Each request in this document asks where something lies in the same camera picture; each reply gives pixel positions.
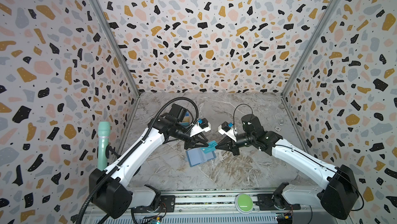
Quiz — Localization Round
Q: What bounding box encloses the aluminium corner post right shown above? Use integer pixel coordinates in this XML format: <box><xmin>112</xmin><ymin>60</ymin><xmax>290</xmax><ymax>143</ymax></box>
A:
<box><xmin>281</xmin><ymin>0</ymin><xmax>341</xmax><ymax>99</ymax></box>

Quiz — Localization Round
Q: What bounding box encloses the aluminium corner post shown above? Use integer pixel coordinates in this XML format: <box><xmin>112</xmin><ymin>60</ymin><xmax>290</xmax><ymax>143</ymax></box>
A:
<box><xmin>281</xmin><ymin>0</ymin><xmax>341</xmax><ymax>99</ymax></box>
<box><xmin>88</xmin><ymin>0</ymin><xmax>140</xmax><ymax>98</ymax></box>

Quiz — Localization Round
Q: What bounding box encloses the green round button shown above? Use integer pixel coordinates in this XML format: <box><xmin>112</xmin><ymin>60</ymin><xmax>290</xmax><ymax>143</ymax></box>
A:
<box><xmin>235</xmin><ymin>193</ymin><xmax>253</xmax><ymax>214</ymax></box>

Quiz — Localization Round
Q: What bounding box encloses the mint green microphone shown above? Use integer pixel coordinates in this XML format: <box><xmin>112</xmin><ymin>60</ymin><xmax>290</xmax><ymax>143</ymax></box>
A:
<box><xmin>97</xmin><ymin>122</ymin><xmax>111</xmax><ymax>171</ymax></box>

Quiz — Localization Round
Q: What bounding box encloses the thin black cable right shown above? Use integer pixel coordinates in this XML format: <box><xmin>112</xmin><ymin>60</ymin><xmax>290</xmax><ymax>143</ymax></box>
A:
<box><xmin>233</xmin><ymin>103</ymin><xmax>254</xmax><ymax>124</ymax></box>

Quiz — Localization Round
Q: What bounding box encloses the teal card from holder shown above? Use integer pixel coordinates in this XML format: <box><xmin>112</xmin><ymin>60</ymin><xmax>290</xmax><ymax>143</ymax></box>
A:
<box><xmin>202</xmin><ymin>141</ymin><xmax>218</xmax><ymax>154</ymax></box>

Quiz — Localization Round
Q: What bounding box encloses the aluminium corner post left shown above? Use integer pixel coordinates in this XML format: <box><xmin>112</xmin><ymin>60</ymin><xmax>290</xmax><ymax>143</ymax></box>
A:
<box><xmin>88</xmin><ymin>0</ymin><xmax>140</xmax><ymax>98</ymax></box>

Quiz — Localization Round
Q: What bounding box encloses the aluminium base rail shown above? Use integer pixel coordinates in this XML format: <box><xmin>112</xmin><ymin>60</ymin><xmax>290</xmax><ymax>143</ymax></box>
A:
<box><xmin>82</xmin><ymin>187</ymin><xmax>351</xmax><ymax>224</ymax></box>

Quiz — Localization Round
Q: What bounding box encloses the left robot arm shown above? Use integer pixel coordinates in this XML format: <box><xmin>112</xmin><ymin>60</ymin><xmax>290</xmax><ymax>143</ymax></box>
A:
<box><xmin>77</xmin><ymin>101</ymin><xmax>211</xmax><ymax>223</ymax></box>

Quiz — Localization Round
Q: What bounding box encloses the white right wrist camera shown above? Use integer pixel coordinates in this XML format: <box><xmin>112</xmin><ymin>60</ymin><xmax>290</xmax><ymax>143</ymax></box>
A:
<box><xmin>218</xmin><ymin>122</ymin><xmax>237</xmax><ymax>141</ymax></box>

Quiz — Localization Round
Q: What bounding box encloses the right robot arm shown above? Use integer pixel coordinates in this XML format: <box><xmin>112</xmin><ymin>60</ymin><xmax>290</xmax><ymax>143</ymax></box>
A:
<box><xmin>216</xmin><ymin>114</ymin><xmax>362</xmax><ymax>220</ymax></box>

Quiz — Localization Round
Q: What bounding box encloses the black microphone stand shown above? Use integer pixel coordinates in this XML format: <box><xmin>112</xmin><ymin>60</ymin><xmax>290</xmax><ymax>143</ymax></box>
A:
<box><xmin>105</xmin><ymin>145</ymin><xmax>120</xmax><ymax>159</ymax></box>

